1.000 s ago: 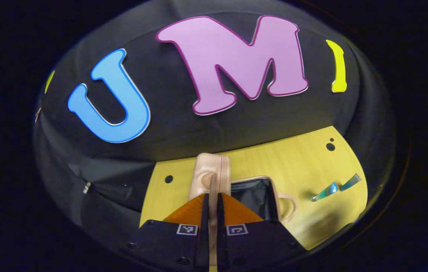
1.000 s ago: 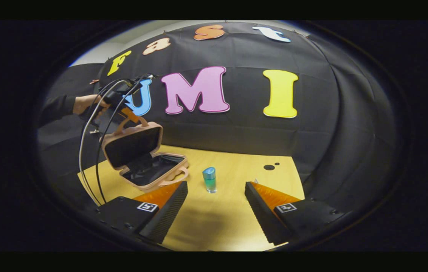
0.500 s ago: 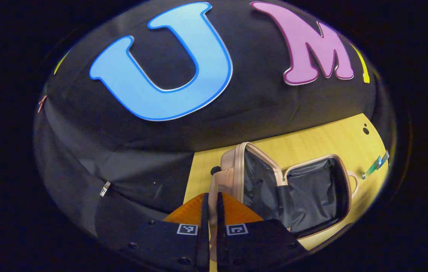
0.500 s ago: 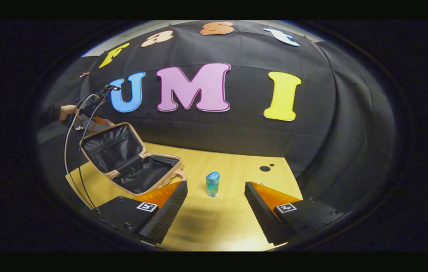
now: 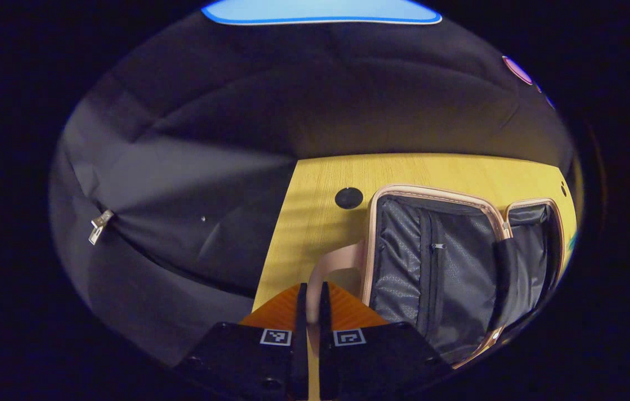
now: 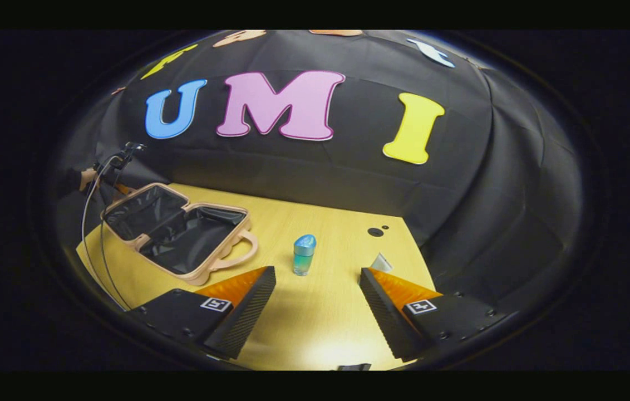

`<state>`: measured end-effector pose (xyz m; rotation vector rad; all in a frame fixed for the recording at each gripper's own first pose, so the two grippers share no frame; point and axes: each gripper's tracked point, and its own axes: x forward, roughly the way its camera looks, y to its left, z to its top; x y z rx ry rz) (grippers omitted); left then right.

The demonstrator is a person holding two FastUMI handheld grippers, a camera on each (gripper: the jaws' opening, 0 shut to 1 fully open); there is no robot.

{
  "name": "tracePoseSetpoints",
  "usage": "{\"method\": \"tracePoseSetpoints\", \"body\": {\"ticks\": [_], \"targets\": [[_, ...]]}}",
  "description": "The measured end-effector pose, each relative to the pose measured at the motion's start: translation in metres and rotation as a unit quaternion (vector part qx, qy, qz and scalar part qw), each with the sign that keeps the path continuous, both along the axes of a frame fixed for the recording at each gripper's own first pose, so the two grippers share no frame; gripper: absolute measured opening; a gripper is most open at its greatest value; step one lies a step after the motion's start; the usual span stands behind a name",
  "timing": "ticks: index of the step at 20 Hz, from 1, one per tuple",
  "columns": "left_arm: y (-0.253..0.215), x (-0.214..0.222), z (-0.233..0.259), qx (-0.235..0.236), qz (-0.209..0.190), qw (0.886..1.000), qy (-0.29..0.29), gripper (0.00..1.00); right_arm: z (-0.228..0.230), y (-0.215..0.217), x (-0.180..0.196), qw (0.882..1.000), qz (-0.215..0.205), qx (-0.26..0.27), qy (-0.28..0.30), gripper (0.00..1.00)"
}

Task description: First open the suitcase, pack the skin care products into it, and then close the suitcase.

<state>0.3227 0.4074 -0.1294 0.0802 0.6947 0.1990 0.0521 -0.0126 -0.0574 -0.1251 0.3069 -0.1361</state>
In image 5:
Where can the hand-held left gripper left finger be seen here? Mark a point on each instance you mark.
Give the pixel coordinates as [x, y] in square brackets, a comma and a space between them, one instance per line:
[302, 334]

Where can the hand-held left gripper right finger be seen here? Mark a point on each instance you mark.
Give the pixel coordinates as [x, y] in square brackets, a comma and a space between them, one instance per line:
[325, 334]

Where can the pink suitcase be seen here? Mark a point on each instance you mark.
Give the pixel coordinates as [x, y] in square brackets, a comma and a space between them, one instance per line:
[448, 267]

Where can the blue green skincare bottle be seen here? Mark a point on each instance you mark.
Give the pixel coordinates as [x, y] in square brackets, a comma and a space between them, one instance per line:
[572, 243]

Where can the black backdrop cloth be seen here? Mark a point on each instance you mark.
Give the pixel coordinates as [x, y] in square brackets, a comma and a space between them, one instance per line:
[209, 139]

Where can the metal binder clip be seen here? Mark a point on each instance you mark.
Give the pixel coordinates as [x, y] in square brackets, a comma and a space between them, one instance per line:
[101, 225]

